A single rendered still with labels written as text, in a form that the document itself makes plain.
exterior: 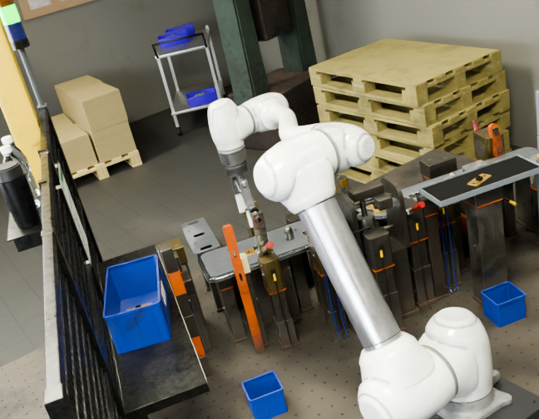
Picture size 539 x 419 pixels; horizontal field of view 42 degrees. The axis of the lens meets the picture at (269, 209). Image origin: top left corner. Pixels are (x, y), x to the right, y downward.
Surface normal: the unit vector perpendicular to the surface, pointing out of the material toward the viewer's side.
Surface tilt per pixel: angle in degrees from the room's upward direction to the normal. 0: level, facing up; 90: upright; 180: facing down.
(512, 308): 90
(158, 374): 0
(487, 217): 90
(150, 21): 90
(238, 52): 89
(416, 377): 57
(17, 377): 0
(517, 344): 0
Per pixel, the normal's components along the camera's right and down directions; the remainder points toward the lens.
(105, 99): 0.50, 0.27
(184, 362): -0.21, -0.88
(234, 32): -0.62, 0.44
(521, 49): -0.81, 0.40
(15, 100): 0.29, 0.36
